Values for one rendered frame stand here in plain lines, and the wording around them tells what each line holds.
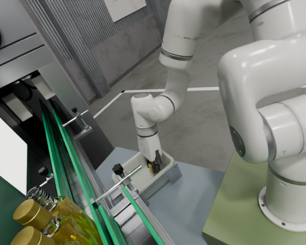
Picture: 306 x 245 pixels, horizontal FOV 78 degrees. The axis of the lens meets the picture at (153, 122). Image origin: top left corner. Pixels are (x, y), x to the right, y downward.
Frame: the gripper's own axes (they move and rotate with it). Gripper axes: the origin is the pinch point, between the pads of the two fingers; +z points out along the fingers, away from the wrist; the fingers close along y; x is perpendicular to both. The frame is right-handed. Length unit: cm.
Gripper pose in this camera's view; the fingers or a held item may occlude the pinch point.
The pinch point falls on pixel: (153, 165)
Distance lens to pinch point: 75.0
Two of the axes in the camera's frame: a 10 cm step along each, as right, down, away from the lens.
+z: 1.4, 8.9, 4.4
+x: 8.5, -3.4, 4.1
